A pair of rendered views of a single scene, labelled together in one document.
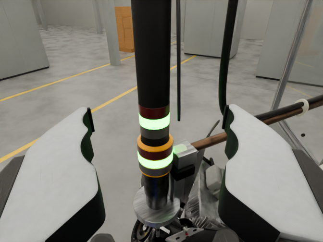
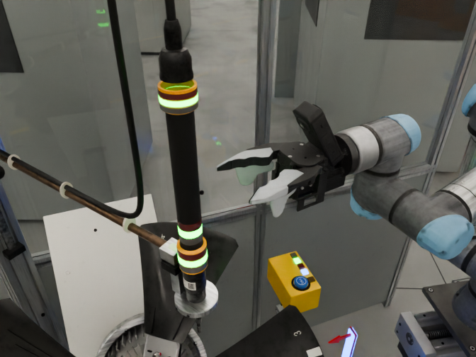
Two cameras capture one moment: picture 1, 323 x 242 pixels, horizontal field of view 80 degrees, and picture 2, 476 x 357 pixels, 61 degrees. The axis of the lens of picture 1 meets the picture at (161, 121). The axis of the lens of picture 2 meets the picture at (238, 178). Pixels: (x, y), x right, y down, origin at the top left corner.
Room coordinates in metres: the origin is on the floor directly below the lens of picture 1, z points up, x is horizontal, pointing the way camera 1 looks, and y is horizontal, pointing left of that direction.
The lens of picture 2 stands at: (0.33, 0.41, 1.98)
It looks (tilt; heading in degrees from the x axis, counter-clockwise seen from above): 35 degrees down; 241
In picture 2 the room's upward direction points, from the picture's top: straight up
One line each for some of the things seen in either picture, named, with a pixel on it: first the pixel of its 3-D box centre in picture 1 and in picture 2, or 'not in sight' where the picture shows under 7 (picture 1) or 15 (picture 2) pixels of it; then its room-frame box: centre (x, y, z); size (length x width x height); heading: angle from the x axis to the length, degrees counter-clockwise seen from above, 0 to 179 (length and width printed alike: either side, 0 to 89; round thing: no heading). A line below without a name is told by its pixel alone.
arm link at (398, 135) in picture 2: not in sight; (384, 141); (-0.19, -0.01, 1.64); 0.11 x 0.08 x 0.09; 2
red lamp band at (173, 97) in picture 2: not in sight; (178, 89); (0.19, 0.01, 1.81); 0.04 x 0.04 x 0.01
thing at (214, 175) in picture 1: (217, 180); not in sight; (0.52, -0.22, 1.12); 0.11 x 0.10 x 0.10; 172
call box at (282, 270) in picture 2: not in sight; (292, 283); (-0.21, -0.23, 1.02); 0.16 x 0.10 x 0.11; 82
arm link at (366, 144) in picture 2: not in sight; (350, 150); (-0.11, -0.01, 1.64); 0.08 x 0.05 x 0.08; 92
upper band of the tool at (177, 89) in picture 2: not in sight; (178, 96); (0.19, 0.01, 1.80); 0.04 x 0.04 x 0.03
